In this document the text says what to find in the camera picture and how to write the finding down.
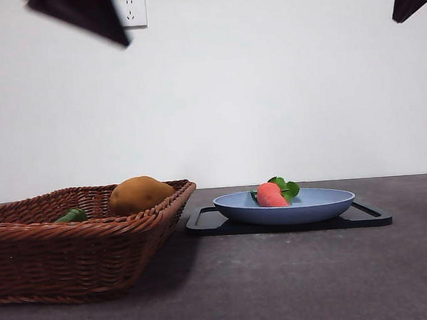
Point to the white wall power socket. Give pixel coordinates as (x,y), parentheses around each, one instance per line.
(137,11)

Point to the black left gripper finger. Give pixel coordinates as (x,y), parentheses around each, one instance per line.
(86,11)

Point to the blue round plate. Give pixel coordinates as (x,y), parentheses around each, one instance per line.
(294,213)

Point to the green chili pepper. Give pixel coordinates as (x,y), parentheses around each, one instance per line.
(72,216)

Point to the yellow-brown potato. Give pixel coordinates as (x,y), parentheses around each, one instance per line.
(139,196)

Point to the brown woven wicker basket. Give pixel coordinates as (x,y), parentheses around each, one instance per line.
(77,257)

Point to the black rectangular tray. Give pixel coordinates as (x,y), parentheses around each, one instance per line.
(295,228)

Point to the orange carrot with green leaves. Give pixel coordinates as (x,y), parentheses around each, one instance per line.
(271,197)

